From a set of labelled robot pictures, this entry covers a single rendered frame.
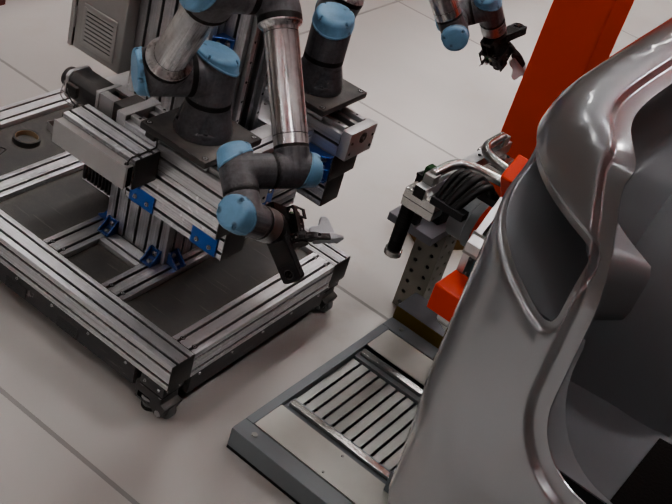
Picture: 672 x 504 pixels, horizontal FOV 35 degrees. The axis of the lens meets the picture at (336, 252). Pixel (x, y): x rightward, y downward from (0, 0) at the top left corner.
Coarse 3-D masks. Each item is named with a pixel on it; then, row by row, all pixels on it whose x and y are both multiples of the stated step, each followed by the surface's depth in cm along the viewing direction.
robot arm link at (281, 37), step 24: (264, 0) 219; (288, 0) 220; (264, 24) 222; (288, 24) 221; (288, 48) 221; (288, 72) 220; (288, 96) 220; (288, 120) 219; (288, 144) 219; (288, 168) 218; (312, 168) 220
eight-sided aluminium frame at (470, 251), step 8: (496, 208) 235; (488, 216) 235; (480, 224) 235; (488, 224) 234; (480, 232) 234; (472, 240) 234; (480, 240) 233; (464, 248) 235; (472, 248) 234; (480, 248) 233; (464, 256) 236; (472, 256) 234; (464, 264) 237; (472, 264) 240; (464, 272) 239; (440, 320) 247
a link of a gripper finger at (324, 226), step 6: (324, 216) 234; (324, 222) 233; (312, 228) 231; (318, 228) 232; (324, 228) 233; (330, 228) 233; (330, 234) 232; (336, 234) 233; (318, 240) 230; (324, 240) 231; (330, 240) 232; (336, 240) 233
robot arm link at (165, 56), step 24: (192, 0) 215; (216, 0) 215; (240, 0) 217; (192, 24) 227; (216, 24) 224; (144, 48) 251; (168, 48) 239; (192, 48) 237; (144, 72) 248; (168, 72) 246; (192, 72) 253; (168, 96) 257
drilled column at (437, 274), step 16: (416, 240) 355; (448, 240) 351; (416, 256) 358; (432, 256) 356; (448, 256) 360; (416, 272) 360; (432, 272) 356; (400, 288) 367; (416, 288) 363; (432, 288) 365
